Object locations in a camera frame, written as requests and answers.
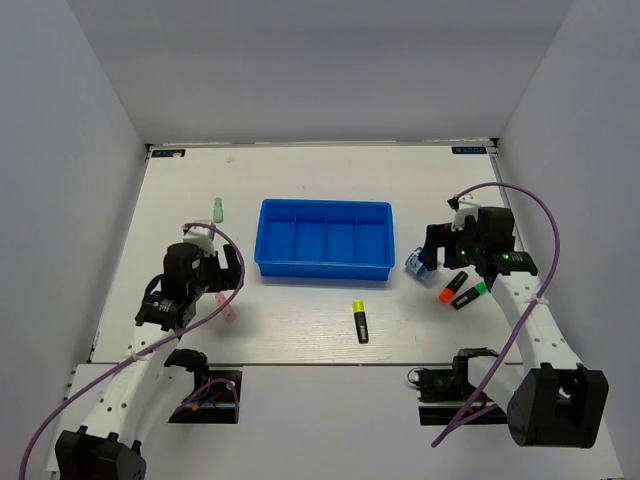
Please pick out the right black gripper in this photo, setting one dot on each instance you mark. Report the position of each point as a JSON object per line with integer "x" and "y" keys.
{"x": 437, "y": 235}

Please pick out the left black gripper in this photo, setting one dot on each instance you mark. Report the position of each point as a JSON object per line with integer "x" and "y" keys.
{"x": 229, "y": 278}

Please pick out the pink correction tape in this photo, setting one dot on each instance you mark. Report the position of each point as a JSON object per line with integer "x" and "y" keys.
{"x": 227, "y": 311}

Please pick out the orange cap highlighter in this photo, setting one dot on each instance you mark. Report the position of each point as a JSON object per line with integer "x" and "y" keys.
{"x": 450, "y": 290}

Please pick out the green cap highlighter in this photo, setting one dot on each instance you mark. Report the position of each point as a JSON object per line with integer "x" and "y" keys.
{"x": 469, "y": 295}

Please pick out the green correction tape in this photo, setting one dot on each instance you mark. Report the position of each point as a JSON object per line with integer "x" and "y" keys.
{"x": 218, "y": 211}

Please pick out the yellow cap highlighter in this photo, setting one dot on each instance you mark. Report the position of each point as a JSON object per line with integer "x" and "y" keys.
{"x": 360, "y": 321}

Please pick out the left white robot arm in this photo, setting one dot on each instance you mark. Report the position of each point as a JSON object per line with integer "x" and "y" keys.
{"x": 159, "y": 378}

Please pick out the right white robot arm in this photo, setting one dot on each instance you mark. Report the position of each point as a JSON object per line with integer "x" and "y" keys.
{"x": 551, "y": 399}

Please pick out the right blue corner label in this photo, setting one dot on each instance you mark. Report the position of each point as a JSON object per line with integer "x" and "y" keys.
{"x": 468, "y": 150}

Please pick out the blue corner label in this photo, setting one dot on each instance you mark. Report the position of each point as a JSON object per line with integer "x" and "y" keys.
{"x": 168, "y": 153}
{"x": 468, "y": 150}

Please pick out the blue plastic divided tray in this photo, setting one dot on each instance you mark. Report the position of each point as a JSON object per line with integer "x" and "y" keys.
{"x": 325, "y": 239}

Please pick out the left blue corner label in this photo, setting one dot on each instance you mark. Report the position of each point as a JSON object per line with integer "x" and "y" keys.
{"x": 168, "y": 153}

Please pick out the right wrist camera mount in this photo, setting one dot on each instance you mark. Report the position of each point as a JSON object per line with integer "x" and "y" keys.
{"x": 463, "y": 206}

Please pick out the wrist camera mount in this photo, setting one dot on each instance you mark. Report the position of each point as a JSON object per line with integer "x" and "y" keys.
{"x": 463, "y": 206}
{"x": 201, "y": 236}

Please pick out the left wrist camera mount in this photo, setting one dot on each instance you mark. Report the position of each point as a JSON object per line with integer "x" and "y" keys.
{"x": 201, "y": 236}

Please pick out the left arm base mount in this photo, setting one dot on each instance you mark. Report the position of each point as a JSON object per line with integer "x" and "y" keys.
{"x": 218, "y": 404}

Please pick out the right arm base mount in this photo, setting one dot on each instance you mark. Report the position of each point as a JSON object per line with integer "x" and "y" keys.
{"x": 439, "y": 398}

